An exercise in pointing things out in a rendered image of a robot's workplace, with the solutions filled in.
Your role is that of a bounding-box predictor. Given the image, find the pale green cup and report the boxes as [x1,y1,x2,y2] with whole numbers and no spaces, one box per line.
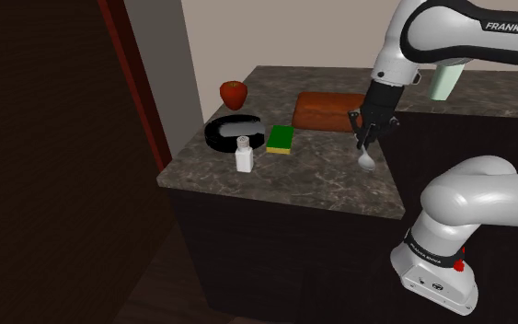
[428,64,466,102]

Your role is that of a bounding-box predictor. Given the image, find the dark kitchen counter cabinet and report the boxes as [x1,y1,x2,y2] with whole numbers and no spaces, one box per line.
[156,64,518,324]

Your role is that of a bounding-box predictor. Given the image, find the white salt shaker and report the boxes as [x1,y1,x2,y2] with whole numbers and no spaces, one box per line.
[234,135,255,174]

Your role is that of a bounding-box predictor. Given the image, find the black round bowl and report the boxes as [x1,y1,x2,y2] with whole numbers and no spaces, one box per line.
[203,113,267,154]

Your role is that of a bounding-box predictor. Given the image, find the dark brown door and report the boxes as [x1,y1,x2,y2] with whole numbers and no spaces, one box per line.
[0,0,174,324]

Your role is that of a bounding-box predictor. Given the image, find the green and yellow sponge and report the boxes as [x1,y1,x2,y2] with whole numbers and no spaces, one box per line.
[265,124,295,156]

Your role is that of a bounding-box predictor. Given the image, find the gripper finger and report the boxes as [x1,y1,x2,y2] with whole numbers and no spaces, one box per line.
[365,116,400,147]
[347,110,367,150]

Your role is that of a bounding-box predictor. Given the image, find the white spoon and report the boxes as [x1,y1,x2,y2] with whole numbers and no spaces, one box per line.
[356,133,377,173]

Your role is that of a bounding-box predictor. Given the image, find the red apple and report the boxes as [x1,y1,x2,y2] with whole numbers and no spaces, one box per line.
[219,80,248,112]

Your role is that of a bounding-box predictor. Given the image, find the brown bread loaf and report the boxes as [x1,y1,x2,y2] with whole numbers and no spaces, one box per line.
[291,91,368,133]

